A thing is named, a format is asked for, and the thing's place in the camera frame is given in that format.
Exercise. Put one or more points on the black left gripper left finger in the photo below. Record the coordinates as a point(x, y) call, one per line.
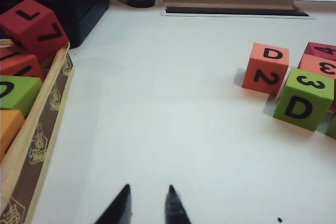
point(118, 213)

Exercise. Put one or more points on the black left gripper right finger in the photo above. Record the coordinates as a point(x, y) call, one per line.
point(174, 213)

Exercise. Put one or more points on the salmon block D and 2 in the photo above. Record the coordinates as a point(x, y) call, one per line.
point(265, 82)

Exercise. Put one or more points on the green block E and 7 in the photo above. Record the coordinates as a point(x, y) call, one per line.
point(332, 129)

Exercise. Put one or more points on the cream patterned block tray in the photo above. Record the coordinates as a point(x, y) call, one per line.
point(39, 140)

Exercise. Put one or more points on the orange block S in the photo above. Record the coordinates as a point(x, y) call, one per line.
point(10, 129)

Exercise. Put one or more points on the green block C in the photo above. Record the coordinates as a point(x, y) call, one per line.
point(23, 95)

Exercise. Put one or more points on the green block D and 3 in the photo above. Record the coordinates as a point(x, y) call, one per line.
point(299, 119)

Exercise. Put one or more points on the red-orange block with 1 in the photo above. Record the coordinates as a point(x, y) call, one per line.
point(23, 66)

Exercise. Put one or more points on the red block L and 7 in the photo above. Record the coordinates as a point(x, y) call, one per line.
point(31, 32)

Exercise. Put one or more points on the salmon block 3 and xylophone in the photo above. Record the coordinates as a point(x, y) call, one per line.
point(312, 64)

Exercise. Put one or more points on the dark blue case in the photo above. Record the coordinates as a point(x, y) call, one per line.
point(78, 6)

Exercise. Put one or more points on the magenta block 4 and B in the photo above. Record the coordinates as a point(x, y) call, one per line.
point(315, 48)

